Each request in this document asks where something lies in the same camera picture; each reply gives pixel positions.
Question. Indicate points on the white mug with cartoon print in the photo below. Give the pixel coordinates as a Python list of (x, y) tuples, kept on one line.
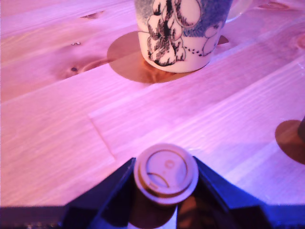
[(166, 35)]

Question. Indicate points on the brown coffee capsule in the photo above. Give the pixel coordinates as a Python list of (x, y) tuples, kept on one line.
[(165, 171)]

